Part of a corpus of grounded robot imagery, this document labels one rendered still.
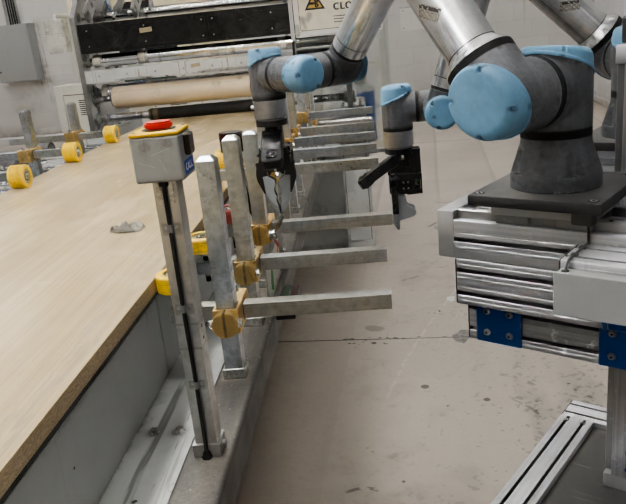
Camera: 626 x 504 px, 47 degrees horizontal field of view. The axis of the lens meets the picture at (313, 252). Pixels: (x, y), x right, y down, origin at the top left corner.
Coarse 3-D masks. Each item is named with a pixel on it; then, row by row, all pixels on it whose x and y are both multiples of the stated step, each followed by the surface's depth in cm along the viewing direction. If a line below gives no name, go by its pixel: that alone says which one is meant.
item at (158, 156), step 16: (144, 128) 103; (176, 128) 99; (144, 144) 98; (160, 144) 98; (176, 144) 98; (144, 160) 99; (160, 160) 99; (176, 160) 98; (144, 176) 99; (160, 176) 99; (176, 176) 99
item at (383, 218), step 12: (324, 216) 187; (336, 216) 186; (348, 216) 185; (360, 216) 184; (372, 216) 184; (384, 216) 183; (228, 228) 187; (288, 228) 186; (300, 228) 186; (312, 228) 186; (324, 228) 186; (336, 228) 185
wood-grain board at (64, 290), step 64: (192, 128) 360; (256, 128) 336; (64, 192) 232; (128, 192) 222; (192, 192) 212; (0, 256) 165; (64, 256) 160; (128, 256) 155; (0, 320) 125; (64, 320) 122; (128, 320) 123; (0, 384) 101; (64, 384) 99; (0, 448) 84
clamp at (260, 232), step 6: (270, 216) 188; (252, 222) 184; (270, 222) 184; (252, 228) 181; (258, 228) 180; (264, 228) 180; (270, 228) 183; (252, 234) 180; (258, 234) 180; (264, 234) 180; (258, 240) 180; (264, 240) 180; (270, 240) 182
